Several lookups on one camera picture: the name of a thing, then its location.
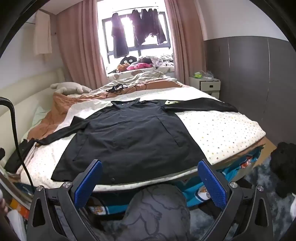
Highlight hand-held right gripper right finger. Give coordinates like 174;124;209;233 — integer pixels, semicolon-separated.
198;159;274;241

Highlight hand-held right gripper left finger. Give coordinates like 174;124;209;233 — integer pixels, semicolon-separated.
27;159;103;241

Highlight black shirt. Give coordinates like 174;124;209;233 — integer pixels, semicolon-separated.
35;97;238;184

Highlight pile of patterned clothes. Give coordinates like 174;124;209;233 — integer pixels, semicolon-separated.
139;53;174;67

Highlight grey rug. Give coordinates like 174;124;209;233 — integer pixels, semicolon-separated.
190;158;296;241

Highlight white dotted blanket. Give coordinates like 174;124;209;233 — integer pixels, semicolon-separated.
21;89;266;193

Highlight person's leg in grey pants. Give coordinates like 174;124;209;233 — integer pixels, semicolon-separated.
92;184;192;241

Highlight black fluffy thing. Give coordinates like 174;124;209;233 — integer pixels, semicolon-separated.
269;142;296;198

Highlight dark cloth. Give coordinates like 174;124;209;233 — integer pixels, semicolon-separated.
4;138;37;173

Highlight light green pillow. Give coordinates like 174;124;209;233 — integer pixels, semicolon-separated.
32;107;50;126

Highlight orange-brown quilt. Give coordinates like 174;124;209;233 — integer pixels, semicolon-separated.
25;81;192;142

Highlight beige plush toy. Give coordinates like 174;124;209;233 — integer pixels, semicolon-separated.
50;82;92;95

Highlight white nightstand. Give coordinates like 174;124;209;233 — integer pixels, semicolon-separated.
188;76;220;98

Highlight cream padded headboard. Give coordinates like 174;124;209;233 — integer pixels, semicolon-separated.
0;67;65;149

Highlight pink cloth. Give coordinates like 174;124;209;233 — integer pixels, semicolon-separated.
126;63;153;70

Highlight black plush toy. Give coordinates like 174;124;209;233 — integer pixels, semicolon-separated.
119;56;137;65

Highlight pink curtain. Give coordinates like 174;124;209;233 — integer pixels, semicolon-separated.
57;0;109;88
164;0;207;81

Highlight dark-framed window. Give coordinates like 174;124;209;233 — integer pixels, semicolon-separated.
102;11;171;64

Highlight white hanging cloth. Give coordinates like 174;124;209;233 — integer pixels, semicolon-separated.
33;10;53;56

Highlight dark hanging shirt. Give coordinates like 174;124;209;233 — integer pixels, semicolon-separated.
142;8;167;45
131;9;147;46

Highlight thick black cable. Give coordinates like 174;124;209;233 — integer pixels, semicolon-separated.
0;97;35;197

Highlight thin black cables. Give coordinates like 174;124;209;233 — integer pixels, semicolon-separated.
106;84;148;94

